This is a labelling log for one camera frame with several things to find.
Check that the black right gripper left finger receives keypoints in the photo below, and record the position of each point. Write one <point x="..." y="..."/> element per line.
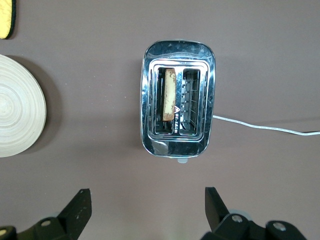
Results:
<point x="75" y="215"/>

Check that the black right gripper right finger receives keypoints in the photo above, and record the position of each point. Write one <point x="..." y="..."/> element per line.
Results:
<point x="217" y="215"/>

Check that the round light wooden plate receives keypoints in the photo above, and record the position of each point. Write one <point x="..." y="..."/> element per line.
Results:
<point x="17" y="107"/>

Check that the brown toast slice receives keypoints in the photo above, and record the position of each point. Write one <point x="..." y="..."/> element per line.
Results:
<point x="169" y="95"/>

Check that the chrome and cream toaster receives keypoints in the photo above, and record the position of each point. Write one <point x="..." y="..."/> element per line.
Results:
<point x="175" y="147"/>

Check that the brown table cover sheet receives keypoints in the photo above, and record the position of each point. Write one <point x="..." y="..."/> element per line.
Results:
<point x="100" y="75"/>

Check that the yellow quilted oven mitt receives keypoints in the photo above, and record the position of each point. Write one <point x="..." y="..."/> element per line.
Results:
<point x="5" y="17"/>

